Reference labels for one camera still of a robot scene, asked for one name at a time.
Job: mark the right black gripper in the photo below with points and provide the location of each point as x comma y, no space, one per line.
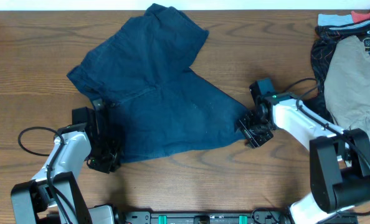
254,141

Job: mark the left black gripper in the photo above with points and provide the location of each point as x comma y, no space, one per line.
113,159

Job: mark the dark blue denim shorts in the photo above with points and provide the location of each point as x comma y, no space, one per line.
155,103

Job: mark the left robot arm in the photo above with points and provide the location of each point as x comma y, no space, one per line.
53,195

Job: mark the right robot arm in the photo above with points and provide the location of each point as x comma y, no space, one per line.
339,159

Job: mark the black patterned garment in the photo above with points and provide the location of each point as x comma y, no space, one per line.
322,52

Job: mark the light blue cloth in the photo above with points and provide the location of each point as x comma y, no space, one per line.
334,20

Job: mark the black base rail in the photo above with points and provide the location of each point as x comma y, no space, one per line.
200,217

